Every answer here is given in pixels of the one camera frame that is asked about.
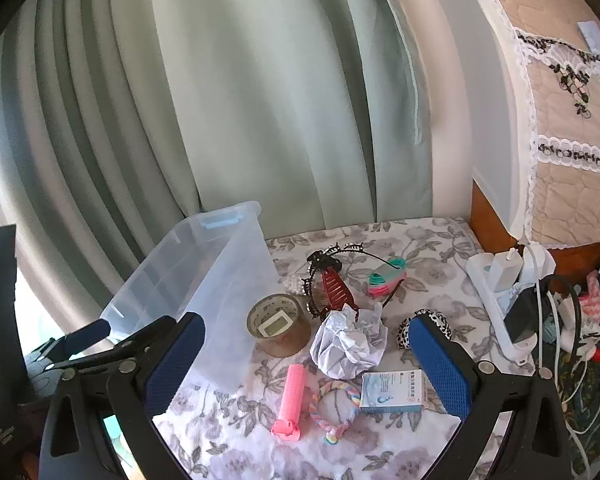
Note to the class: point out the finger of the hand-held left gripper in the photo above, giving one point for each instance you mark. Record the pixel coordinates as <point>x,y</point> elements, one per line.
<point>87,334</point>
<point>145,332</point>

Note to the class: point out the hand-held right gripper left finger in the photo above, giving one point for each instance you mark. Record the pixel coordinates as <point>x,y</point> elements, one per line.
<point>175,362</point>

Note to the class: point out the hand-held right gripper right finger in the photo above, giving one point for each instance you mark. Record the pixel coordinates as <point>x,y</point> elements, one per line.
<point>440,365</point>

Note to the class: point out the leopard print scrunchie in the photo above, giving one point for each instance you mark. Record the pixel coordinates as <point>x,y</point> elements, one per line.
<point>404,332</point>

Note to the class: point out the small blue white box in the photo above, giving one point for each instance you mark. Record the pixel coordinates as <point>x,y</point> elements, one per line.
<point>390,390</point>

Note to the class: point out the white paper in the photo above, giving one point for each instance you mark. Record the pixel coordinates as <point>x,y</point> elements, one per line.
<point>345,345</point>

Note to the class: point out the clear plastic storage container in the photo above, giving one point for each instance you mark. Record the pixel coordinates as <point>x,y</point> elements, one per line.
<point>220,260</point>

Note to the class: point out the brown packing tape roll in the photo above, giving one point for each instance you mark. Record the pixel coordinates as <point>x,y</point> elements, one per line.
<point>285,342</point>

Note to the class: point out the pink hair roller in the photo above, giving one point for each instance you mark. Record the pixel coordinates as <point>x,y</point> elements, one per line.
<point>292,395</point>

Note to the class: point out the red hair claw clip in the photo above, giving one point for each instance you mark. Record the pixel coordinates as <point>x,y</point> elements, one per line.
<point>332,287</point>

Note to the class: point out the black ornamented headband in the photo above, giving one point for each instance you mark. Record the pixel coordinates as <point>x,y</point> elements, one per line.
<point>348,249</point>

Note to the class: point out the black toy car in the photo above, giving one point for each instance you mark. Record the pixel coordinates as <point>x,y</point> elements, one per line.
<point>322,260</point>

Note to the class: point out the white power strip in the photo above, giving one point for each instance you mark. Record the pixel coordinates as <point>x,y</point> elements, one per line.
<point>500,335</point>

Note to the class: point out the black flat device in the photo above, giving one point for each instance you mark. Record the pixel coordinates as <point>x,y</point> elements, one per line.
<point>522,315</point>

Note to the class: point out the grey floral blanket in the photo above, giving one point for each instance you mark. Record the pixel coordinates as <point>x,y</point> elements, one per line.
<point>430,255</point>

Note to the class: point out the white charger plug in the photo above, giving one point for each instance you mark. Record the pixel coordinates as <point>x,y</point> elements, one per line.
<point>507,270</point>

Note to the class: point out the brown wooden furniture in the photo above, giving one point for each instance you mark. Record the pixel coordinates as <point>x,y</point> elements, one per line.
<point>485,215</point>

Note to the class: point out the pink white cloth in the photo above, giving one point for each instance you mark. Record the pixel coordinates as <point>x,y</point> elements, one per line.
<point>591,305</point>

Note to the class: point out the beige quilted lace cover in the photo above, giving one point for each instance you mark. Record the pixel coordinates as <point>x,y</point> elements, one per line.
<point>555,135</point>

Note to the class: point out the pale green curtain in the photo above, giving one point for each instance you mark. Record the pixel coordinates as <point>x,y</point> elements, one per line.
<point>230,85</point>

